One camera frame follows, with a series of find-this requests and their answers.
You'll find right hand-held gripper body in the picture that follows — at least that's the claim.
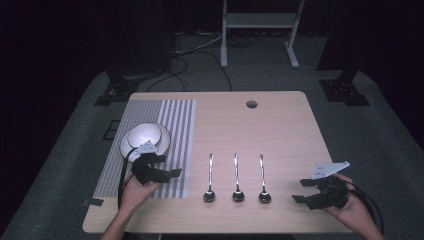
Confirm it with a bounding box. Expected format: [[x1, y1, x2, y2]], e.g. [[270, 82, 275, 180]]
[[304, 161, 351, 211]]

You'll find grey tape strip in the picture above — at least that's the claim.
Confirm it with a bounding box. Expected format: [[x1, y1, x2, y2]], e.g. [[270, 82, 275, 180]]
[[82, 197, 105, 208]]

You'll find person's right hand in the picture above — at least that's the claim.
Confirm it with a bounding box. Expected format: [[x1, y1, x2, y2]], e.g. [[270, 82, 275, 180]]
[[324, 173, 372, 232]]

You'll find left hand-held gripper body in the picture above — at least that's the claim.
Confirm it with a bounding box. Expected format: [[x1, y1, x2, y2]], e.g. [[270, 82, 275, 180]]
[[131, 140, 172, 186]]

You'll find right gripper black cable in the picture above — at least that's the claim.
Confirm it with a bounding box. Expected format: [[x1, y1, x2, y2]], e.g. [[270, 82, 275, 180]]
[[345, 181, 385, 235]]

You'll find black stand base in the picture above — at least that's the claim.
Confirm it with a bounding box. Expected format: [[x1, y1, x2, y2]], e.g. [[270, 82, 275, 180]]
[[318, 68, 371, 107], [93, 68, 168, 107]]

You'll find metal spoon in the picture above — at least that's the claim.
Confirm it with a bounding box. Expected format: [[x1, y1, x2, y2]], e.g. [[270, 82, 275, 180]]
[[258, 153, 273, 205], [202, 152, 217, 204], [231, 152, 246, 203]]

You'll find white bowl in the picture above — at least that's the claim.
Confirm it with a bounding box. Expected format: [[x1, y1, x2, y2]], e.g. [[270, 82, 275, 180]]
[[127, 122, 164, 150]]

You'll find grey floor cable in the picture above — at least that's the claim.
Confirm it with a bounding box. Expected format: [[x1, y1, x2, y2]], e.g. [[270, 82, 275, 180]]
[[172, 33, 225, 57]]

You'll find person's left hand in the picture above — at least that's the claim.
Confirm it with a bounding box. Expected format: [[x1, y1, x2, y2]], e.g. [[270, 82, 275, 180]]
[[119, 175, 165, 215]]

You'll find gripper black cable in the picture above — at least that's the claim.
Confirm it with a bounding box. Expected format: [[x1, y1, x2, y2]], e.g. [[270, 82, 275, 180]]
[[117, 147, 138, 211], [345, 181, 385, 235]]

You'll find black floor cable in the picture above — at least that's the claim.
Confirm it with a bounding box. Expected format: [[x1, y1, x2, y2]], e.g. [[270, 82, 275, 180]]
[[145, 49, 233, 93]]

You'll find dark square floor frame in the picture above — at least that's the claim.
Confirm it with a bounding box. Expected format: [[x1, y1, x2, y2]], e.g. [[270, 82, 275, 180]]
[[102, 119, 122, 141]]

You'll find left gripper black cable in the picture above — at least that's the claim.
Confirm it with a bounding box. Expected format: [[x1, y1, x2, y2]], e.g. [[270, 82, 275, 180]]
[[117, 147, 138, 211]]

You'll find white metal stand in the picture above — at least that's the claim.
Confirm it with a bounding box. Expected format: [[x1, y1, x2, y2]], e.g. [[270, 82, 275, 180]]
[[220, 0, 306, 70]]

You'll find grey striped placemat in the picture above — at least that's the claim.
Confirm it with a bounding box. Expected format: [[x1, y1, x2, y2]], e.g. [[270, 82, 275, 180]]
[[92, 98, 197, 200]]

